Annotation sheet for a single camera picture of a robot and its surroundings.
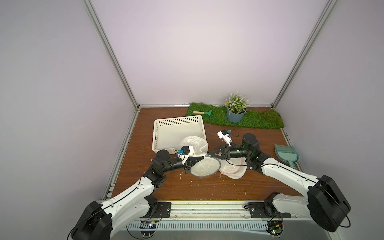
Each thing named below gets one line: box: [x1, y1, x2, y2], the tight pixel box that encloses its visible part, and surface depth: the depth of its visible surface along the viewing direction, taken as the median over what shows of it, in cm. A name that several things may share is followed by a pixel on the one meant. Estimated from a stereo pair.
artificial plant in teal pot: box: [224, 91, 250, 123], surface depth 102 cm
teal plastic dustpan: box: [274, 144, 300, 170], surface depth 94 cm
